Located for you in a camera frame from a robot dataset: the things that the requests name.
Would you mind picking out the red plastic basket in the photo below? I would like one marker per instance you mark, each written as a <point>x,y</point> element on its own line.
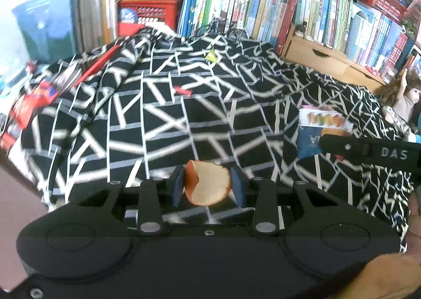
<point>384,1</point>

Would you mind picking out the small pink ornament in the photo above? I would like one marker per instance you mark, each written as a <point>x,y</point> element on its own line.
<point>371,70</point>

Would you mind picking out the wooden drawer organizer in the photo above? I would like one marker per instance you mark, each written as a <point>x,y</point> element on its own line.
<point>315,55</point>

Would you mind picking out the colourful magazines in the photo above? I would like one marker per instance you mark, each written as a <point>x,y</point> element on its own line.
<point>36,95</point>

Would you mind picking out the bitten apple piece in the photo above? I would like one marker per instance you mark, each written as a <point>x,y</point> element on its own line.
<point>207,184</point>

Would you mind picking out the row of medium upright books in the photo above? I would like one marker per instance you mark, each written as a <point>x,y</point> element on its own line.
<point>259,12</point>

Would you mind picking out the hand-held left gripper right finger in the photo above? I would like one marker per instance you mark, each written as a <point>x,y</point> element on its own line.
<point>237,187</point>

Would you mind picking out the small black figurine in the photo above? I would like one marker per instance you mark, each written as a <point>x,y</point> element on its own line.
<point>300,29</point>

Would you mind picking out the blue picture card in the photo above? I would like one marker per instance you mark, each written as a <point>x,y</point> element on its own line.
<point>128,15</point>

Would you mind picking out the black miniature bicycle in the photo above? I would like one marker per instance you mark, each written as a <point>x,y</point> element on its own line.
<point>217,24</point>

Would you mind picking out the row of large flat books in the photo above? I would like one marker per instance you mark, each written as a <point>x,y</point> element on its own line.
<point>46,22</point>

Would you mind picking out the red plastic crate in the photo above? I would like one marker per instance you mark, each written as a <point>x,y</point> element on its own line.
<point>154,11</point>

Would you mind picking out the person's right hand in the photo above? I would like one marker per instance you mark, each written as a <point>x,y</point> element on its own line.
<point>415,220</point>

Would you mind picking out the brown-haired doll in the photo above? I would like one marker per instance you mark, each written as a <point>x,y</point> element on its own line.
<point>411,95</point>

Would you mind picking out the red flat strip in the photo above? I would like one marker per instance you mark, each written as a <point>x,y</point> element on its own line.
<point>98,63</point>

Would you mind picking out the yellow green wrapper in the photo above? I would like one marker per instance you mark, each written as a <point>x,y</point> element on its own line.
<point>212,56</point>

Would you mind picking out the black white patterned cloth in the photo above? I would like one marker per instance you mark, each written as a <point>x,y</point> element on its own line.
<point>164,121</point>

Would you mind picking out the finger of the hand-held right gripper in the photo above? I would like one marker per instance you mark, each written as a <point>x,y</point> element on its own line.
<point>345,147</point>

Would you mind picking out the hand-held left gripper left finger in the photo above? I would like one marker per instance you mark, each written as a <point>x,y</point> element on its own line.
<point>177,187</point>

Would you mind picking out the small red toy piece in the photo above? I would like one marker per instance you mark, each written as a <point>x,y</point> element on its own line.
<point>182,90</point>

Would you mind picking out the row of books on organizer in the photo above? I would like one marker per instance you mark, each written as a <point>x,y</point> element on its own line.
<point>338,16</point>

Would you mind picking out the blue white snack bag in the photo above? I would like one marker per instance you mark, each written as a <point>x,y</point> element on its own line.
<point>309,144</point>

